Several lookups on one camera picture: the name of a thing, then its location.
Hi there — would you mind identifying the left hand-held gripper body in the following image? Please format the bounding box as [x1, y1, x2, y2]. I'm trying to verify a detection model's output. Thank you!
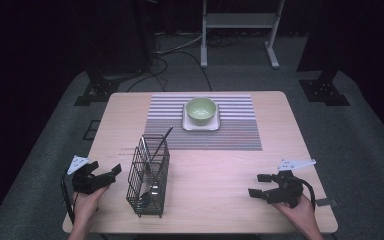
[67, 155, 118, 196]

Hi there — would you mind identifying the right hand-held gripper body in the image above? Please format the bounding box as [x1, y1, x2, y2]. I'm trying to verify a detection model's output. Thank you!
[265, 158, 317, 209]

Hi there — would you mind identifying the black wire cutlery basket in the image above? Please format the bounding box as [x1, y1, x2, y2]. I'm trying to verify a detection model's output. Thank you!
[125, 133, 171, 219]

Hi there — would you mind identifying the light green bowl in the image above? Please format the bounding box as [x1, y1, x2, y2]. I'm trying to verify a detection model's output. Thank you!
[185, 96, 218, 127]

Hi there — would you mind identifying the person's left hand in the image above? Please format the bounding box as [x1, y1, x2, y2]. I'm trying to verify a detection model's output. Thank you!
[72, 185, 110, 222]

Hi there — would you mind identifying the person's right hand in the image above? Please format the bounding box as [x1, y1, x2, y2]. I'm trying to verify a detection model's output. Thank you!
[272, 194, 317, 228]

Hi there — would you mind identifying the black tape floor marking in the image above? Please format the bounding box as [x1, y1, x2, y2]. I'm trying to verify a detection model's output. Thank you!
[82, 119, 102, 141]

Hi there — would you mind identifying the grey tape strip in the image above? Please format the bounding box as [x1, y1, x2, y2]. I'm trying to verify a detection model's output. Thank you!
[314, 197, 339, 208]

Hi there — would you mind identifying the striped grey placemat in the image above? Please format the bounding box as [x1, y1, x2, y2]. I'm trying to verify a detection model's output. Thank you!
[143, 94, 263, 152]

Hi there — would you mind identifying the black stand base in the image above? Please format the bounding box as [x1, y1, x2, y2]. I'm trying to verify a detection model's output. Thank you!
[298, 68, 351, 107]
[73, 68, 122, 107]

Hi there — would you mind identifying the white square plate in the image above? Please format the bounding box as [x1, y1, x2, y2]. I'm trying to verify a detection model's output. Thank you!
[181, 103, 221, 132]

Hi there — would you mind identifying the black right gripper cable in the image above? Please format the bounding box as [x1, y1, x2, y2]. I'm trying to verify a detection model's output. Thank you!
[294, 177, 316, 212]

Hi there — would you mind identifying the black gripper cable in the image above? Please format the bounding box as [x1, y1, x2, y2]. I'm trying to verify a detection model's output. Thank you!
[294, 177, 316, 212]
[60, 171, 78, 225]

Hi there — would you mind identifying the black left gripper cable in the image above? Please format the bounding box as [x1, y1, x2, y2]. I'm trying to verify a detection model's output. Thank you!
[60, 171, 78, 225]

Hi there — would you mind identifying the long black-handled utensil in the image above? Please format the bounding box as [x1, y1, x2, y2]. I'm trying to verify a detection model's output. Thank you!
[145, 125, 174, 175]

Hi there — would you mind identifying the black floor cable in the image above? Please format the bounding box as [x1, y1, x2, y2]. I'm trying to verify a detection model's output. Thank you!
[125, 49, 213, 93]

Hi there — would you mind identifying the grey floor cable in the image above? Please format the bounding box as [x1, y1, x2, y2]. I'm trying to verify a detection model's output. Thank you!
[153, 32, 204, 56]

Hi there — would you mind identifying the white metal stand frame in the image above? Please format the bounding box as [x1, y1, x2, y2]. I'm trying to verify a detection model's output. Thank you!
[200, 0, 286, 70]

